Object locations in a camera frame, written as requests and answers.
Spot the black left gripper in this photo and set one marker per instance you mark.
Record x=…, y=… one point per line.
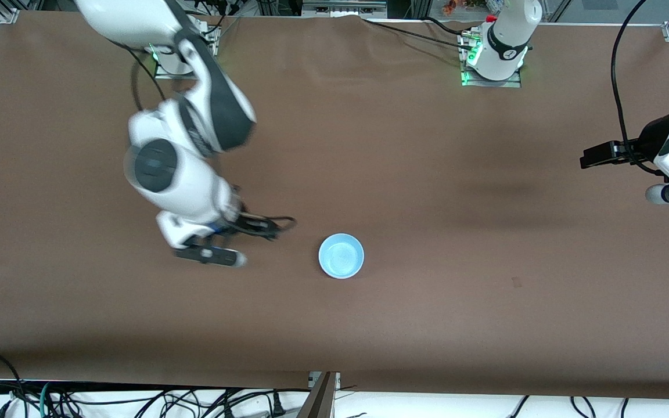
x=648, y=141

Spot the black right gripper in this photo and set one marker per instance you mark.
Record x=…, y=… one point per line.
x=245, y=222

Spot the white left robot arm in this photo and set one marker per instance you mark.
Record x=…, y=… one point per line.
x=506, y=40

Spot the blue bowl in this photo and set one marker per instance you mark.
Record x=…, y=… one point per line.
x=341, y=256

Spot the brown table cover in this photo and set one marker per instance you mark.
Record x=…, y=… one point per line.
x=369, y=145

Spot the grey metal rail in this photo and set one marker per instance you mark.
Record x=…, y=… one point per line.
x=343, y=6

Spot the orange object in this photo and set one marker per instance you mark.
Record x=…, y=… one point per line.
x=449, y=7

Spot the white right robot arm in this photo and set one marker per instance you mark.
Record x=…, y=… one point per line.
x=183, y=186

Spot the black power plug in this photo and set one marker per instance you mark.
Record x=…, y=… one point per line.
x=277, y=404

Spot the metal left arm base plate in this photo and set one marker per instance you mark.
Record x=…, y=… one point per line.
x=514, y=83

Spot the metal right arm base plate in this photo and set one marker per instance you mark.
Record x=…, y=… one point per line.
x=166, y=72

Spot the aluminium frame post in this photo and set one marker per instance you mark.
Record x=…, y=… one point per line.
x=318, y=400

